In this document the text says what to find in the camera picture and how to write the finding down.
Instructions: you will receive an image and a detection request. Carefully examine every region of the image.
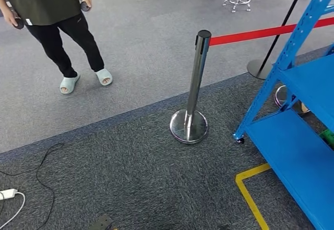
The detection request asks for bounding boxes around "white power strip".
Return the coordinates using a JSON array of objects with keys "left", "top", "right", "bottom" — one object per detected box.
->
[{"left": 0, "top": 188, "right": 17, "bottom": 201}]

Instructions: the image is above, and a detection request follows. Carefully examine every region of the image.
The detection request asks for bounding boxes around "blue metal shelf rack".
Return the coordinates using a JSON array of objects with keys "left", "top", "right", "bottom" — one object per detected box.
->
[{"left": 233, "top": 0, "right": 334, "bottom": 230}]

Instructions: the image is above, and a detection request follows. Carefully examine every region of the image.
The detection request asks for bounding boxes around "white floor cable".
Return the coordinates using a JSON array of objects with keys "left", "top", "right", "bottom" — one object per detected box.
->
[{"left": 0, "top": 192, "right": 26, "bottom": 230}]

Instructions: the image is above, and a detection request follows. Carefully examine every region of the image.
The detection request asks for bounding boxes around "green plastic crate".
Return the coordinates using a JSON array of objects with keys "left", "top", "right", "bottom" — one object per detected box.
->
[{"left": 320, "top": 129, "right": 334, "bottom": 150}]

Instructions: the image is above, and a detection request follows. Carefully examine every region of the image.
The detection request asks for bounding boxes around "person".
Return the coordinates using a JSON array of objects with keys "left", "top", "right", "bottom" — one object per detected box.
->
[{"left": 0, "top": 0, "right": 113, "bottom": 95}]

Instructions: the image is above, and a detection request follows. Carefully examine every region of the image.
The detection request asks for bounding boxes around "dark left robot foot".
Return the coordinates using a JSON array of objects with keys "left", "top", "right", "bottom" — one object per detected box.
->
[{"left": 87, "top": 214, "right": 113, "bottom": 230}]

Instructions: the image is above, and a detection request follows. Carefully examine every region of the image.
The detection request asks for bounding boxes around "black pole stand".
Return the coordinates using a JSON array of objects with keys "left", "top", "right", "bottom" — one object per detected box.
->
[{"left": 246, "top": 0, "right": 309, "bottom": 80}]

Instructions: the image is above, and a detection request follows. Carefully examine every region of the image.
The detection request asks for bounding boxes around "red barrier belt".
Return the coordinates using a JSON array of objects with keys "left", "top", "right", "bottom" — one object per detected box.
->
[{"left": 209, "top": 17, "right": 334, "bottom": 46}]

